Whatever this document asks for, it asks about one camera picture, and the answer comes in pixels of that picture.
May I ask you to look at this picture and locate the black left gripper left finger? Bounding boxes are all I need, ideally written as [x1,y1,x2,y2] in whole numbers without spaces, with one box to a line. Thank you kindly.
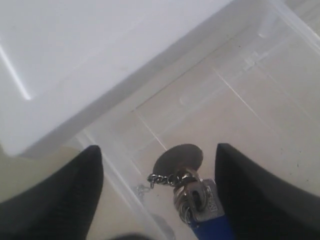
[0,145,104,240]

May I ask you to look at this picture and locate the white plastic drawer cabinet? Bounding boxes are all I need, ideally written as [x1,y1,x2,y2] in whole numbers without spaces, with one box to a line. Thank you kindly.
[0,0,320,158]

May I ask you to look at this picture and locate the key bunch with blue tag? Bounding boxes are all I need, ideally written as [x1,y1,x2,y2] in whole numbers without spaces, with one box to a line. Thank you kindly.
[136,143,236,240]

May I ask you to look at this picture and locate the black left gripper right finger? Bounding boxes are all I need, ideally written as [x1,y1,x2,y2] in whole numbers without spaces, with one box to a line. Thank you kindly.
[214,143,320,240]

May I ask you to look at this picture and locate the clear drawer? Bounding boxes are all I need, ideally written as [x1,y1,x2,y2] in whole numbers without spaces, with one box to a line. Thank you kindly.
[74,0,320,240]

